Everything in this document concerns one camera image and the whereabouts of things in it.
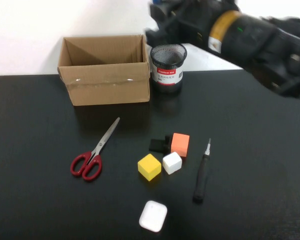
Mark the white earbuds case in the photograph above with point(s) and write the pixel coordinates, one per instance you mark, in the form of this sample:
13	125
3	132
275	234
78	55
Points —
153	216

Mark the orange block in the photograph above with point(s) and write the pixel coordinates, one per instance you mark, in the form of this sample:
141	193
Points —
181	145

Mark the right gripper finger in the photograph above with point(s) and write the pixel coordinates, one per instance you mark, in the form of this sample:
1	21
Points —
161	13
157	35

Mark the white block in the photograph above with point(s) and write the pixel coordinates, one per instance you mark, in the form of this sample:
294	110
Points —
172	162

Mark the open cardboard box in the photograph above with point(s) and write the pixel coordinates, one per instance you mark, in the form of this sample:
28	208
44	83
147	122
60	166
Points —
110	87

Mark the black precision screwdriver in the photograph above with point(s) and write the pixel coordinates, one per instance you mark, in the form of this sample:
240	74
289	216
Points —
202	175

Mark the yellow block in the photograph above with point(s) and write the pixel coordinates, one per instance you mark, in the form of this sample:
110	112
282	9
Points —
148	165

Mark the black block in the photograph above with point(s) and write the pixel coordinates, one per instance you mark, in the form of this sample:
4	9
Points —
155	145

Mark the black mesh pen holder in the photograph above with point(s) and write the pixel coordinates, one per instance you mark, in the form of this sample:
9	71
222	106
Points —
167	77

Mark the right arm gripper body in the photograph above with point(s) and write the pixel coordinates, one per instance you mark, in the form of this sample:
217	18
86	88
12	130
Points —
225	30

